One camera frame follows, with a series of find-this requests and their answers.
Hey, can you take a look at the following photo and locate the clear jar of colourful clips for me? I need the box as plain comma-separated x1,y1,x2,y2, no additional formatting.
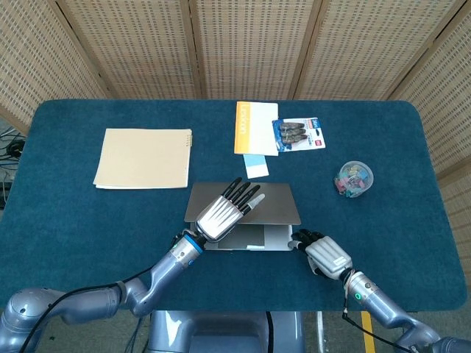
333,160,375,199

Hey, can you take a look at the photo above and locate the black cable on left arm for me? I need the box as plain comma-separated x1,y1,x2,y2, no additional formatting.
21,266,157,353

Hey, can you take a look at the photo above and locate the black floor cables bundle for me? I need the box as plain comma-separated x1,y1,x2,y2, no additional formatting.
0,124,26,207

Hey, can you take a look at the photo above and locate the light blue white card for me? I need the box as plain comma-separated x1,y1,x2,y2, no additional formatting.
242,153,272,180

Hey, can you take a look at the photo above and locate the white table leg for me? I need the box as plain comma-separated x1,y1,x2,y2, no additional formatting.
315,311,327,353

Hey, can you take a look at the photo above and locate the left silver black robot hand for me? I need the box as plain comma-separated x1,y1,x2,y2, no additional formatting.
194,177,266,243

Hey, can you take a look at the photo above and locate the dark blue table mat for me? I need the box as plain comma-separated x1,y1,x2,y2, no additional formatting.
0,99,463,313

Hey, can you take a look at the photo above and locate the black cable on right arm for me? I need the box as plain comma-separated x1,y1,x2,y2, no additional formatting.
341,270,409,352

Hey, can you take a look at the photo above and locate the beige manila folder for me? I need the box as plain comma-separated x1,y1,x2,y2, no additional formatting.
92,127,193,190

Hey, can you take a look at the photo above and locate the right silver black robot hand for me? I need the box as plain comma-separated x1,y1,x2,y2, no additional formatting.
287,228,353,279

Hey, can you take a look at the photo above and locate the blue blister pack of clips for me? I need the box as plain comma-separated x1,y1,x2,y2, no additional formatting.
272,117,327,153

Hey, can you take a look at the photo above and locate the blue floor cable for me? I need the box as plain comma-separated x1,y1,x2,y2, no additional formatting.
127,318,146,353

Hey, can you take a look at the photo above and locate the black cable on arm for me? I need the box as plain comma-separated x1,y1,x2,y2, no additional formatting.
21,266,157,353
341,270,409,352

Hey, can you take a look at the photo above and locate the silver grey laptop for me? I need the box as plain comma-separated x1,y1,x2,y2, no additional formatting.
183,182,302,252

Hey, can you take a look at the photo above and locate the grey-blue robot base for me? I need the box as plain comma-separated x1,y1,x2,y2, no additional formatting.
146,310,306,353

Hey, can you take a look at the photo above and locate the orange and white booklet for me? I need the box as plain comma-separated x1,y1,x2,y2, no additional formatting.
233,101,280,157

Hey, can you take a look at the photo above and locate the yellow floor tape strip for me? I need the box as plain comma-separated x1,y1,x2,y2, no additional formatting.
360,311,377,353

